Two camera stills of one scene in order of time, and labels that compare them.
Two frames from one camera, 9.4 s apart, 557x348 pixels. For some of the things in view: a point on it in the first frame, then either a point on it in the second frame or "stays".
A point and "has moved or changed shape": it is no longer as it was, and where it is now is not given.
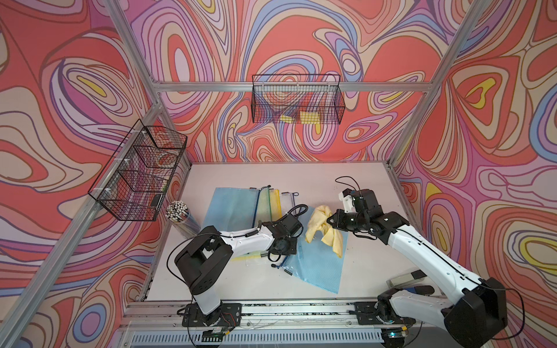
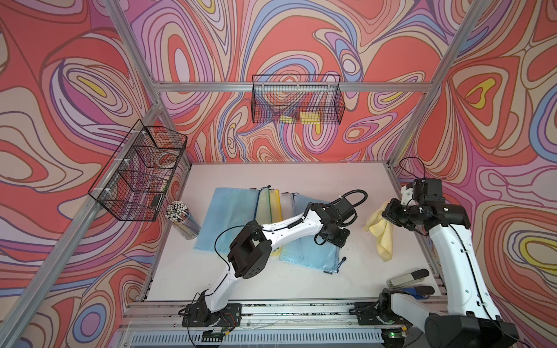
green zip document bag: [263, 212] stays
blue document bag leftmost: [233, 209] stays
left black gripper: [294, 250] → [341, 242]
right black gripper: [339, 214] → [389, 213]
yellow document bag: [276, 212] stays
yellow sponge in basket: [307, 117] stays
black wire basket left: [132, 185] stays
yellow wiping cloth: [318, 220] has moved or changed shape
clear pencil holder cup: [179, 214] stays
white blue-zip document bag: [288, 202] stays
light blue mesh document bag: [317, 262] has moved or changed shape
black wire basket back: [300, 98] stays
